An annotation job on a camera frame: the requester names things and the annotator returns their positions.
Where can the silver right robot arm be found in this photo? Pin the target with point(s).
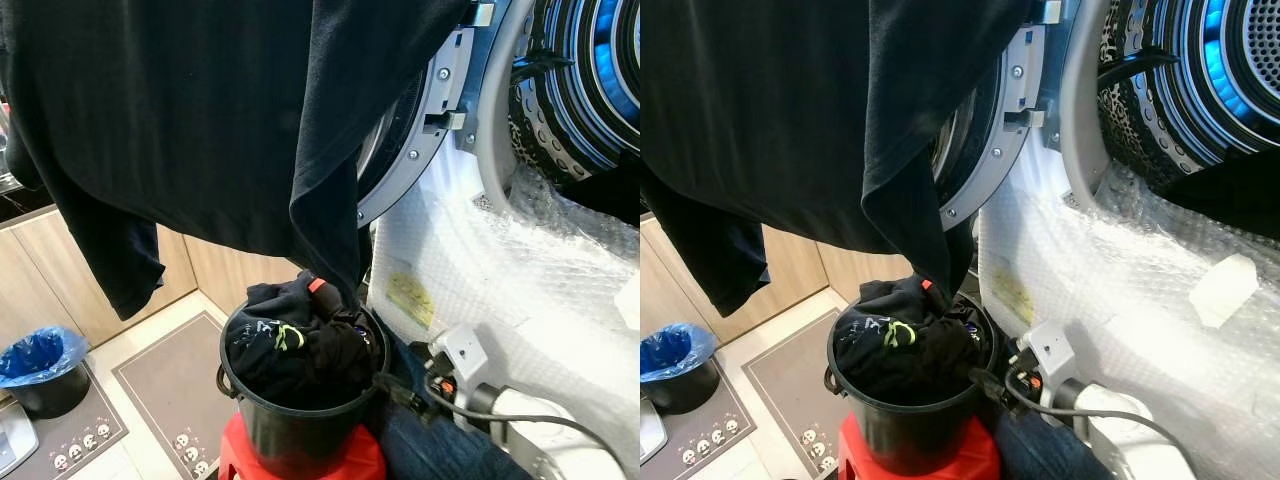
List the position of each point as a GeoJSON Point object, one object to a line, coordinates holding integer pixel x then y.
{"type": "Point", "coordinates": [1120, 430]}
{"type": "Point", "coordinates": [545, 435]}

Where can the dark cloth at drum opening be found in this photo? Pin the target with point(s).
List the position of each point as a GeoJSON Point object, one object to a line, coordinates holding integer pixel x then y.
{"type": "Point", "coordinates": [1230, 200]}
{"type": "Point", "coordinates": [610, 195]}

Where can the white washing machine in bubble wrap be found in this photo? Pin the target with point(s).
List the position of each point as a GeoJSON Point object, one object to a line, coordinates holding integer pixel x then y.
{"type": "Point", "coordinates": [1120, 290]}
{"type": "Point", "coordinates": [500, 280]}

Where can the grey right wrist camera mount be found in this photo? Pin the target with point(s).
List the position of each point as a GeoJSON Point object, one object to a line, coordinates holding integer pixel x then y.
{"type": "Point", "coordinates": [463, 350]}
{"type": "Point", "coordinates": [1048, 348]}

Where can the black plastic bucket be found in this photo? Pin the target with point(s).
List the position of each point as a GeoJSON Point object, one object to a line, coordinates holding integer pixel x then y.
{"type": "Point", "coordinates": [900, 435]}
{"type": "Point", "coordinates": [295, 435]}

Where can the grey round washer door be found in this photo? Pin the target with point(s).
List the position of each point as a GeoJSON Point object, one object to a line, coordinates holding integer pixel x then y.
{"type": "Point", "coordinates": [1012, 100]}
{"type": "Point", "coordinates": [442, 90]}

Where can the blue denim jeans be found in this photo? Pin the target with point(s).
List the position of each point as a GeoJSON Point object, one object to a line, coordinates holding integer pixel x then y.
{"type": "Point", "coordinates": [1045, 450]}
{"type": "Point", "coordinates": [450, 450]}

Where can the perforated steel washer drum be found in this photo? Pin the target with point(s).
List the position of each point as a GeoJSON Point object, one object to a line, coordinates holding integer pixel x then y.
{"type": "Point", "coordinates": [575, 90]}
{"type": "Point", "coordinates": [1170, 90]}

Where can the pile of black clothes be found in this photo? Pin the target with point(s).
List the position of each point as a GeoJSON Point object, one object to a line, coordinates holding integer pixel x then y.
{"type": "Point", "coordinates": [300, 350]}
{"type": "Point", "coordinates": [905, 350]}

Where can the grey floor mat with panda prints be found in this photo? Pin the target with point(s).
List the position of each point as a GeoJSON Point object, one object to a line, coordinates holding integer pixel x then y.
{"type": "Point", "coordinates": [75, 435]}
{"type": "Point", "coordinates": [700, 440]}

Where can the yellow sticker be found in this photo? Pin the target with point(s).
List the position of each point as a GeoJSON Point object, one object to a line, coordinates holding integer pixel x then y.
{"type": "Point", "coordinates": [411, 299]}
{"type": "Point", "coordinates": [1014, 294]}

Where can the white flat floor device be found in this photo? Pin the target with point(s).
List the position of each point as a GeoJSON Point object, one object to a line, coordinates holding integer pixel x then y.
{"type": "Point", "coordinates": [14, 440]}
{"type": "Point", "coordinates": [650, 430]}

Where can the light wooden cabinet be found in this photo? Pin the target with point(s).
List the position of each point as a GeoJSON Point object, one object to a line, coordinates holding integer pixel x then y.
{"type": "Point", "coordinates": [60, 270]}
{"type": "Point", "coordinates": [690, 300]}

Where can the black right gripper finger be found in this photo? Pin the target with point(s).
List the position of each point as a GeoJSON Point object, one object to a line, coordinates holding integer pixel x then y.
{"type": "Point", "coordinates": [990, 382]}
{"type": "Point", "coordinates": [1016, 357]}
{"type": "Point", "coordinates": [426, 355]}
{"type": "Point", "coordinates": [400, 392]}

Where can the white paper label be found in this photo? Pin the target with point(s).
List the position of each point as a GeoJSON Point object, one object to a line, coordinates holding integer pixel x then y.
{"type": "Point", "coordinates": [1224, 291]}
{"type": "Point", "coordinates": [630, 303]}

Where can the black bin with blue bag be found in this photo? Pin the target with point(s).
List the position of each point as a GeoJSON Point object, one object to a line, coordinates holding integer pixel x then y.
{"type": "Point", "coordinates": [40, 370]}
{"type": "Point", "coordinates": [675, 365]}

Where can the black long-sleeved garment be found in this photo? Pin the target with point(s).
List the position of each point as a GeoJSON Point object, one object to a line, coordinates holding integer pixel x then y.
{"type": "Point", "coordinates": [200, 120]}
{"type": "Point", "coordinates": [800, 120]}

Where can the red plastic stool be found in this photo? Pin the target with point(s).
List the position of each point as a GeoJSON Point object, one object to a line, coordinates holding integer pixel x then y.
{"type": "Point", "coordinates": [975, 462]}
{"type": "Point", "coordinates": [365, 462]}

